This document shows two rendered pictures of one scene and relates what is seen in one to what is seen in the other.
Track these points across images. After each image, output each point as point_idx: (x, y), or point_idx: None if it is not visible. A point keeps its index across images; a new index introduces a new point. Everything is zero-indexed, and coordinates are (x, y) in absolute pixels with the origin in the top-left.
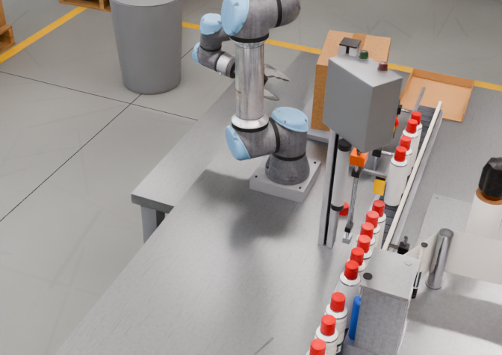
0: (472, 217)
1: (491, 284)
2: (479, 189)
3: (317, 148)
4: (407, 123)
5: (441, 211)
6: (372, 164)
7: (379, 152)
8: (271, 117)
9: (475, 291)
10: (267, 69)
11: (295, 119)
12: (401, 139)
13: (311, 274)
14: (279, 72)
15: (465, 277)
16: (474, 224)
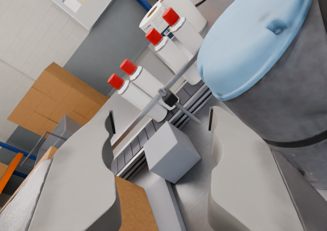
0: (188, 1)
1: (218, 0)
2: None
3: (206, 223)
4: (127, 63)
5: (190, 57)
6: (182, 133)
7: (170, 91)
8: (314, 5)
9: None
10: (48, 221)
11: (236, 4)
12: (153, 29)
13: None
14: (69, 137)
15: None
16: (191, 3)
